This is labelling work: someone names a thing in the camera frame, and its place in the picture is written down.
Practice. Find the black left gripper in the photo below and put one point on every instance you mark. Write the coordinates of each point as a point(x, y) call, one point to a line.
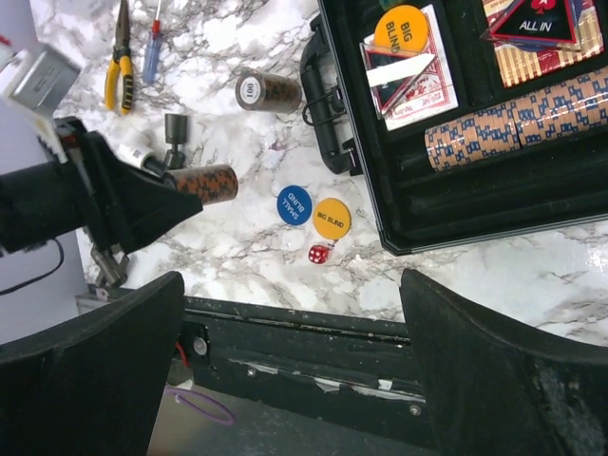
point(104, 190)

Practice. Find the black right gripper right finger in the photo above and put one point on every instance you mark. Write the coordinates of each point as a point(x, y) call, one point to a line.
point(496, 386)

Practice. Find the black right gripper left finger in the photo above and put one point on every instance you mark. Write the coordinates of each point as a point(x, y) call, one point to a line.
point(93, 384)

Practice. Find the brown 100 chip roll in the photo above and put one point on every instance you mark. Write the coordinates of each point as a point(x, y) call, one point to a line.
point(266, 92)
point(211, 184)

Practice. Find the black poker set case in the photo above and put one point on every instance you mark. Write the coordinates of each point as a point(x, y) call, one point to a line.
point(549, 185)

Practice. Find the chrome faucet tap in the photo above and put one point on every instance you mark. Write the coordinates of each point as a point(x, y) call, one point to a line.
point(113, 265)

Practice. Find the black angle valve white cap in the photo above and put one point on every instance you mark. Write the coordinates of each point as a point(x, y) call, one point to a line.
point(156, 152)

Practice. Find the blue small screwdriver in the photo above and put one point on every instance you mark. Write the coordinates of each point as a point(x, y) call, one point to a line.
point(153, 48)

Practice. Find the blue small blind button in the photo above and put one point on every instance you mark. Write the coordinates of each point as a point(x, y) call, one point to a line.
point(294, 205)

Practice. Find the red die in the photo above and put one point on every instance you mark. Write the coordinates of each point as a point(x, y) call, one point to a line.
point(319, 253)

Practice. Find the red card deck with all-in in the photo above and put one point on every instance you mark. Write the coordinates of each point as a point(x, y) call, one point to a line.
point(426, 94)

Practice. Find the tan 10 chip roll in case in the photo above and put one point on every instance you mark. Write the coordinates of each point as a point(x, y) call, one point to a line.
point(553, 112)

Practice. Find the yellow big blind button in case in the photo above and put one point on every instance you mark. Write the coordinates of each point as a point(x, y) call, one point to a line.
point(402, 28)

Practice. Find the gold card deck with all-in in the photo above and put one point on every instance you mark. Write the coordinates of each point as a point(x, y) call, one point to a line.
point(534, 38)

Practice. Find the yellow handle pliers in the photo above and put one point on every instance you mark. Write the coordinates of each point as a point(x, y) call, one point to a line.
point(120, 70)

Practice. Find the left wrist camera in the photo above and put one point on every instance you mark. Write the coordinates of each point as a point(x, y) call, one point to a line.
point(36, 79)

